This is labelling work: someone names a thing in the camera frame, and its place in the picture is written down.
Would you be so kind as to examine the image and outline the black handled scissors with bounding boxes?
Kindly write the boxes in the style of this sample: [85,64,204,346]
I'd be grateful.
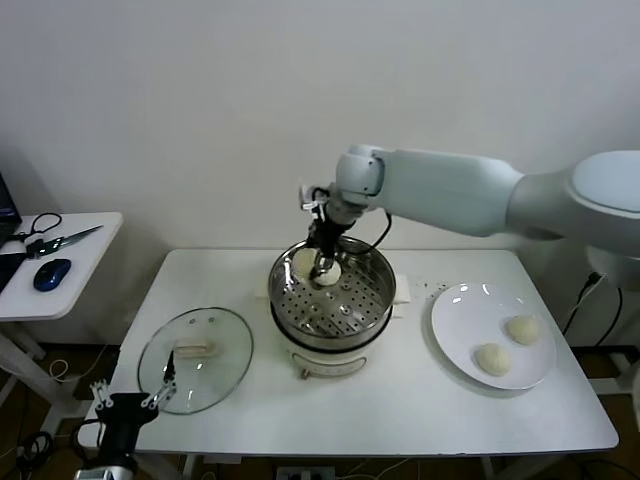
[22,213,105,261]

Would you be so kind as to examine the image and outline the black floor cable bundle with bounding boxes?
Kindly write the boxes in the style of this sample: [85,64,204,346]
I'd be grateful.
[14,430,76,480]

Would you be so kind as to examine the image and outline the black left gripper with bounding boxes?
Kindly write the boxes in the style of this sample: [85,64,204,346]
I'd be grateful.
[88,350,179,470]

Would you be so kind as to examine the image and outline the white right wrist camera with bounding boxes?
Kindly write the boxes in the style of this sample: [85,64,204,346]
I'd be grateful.
[298,184,324,212]

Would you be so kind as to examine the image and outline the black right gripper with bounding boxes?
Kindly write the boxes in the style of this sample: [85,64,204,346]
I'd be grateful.
[308,215,351,282]

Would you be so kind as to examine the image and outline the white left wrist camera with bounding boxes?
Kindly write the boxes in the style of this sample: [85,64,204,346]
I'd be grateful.
[74,467,137,480]

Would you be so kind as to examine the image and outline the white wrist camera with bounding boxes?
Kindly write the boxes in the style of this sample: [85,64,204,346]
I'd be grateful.
[298,184,324,212]
[74,467,137,480]

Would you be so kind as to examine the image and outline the white steamed baozi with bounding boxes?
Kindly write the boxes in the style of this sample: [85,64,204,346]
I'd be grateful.
[504,314,541,346]
[291,249,317,277]
[312,259,343,288]
[472,343,513,377]

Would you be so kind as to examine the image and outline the white electric cooker base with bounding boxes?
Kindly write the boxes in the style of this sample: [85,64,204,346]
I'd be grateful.
[269,299,414,381]

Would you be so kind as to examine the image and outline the oval glass lid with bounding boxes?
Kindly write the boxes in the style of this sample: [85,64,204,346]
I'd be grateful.
[137,306,255,415]

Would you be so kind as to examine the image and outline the white round plate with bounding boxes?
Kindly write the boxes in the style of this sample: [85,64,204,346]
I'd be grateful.
[427,282,557,394]

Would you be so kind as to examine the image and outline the small white side table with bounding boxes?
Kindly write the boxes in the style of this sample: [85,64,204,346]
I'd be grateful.
[0,213,124,436]

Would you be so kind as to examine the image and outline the white floor cable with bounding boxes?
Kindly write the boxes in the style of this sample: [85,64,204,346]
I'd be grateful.
[48,343,110,385]

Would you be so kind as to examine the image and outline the blue computer mouse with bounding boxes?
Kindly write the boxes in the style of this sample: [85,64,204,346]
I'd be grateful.
[32,258,72,294]

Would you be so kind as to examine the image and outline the black laptop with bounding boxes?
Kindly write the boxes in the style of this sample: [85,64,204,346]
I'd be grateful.
[0,169,29,296]

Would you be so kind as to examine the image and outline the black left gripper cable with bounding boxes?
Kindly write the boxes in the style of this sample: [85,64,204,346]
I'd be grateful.
[73,421,104,451]

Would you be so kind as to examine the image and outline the black power cord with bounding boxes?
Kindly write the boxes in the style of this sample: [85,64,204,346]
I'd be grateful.
[563,271,625,346]

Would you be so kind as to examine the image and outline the perforated steel steamer basket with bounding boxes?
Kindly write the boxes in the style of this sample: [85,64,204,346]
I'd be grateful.
[255,235,415,354]

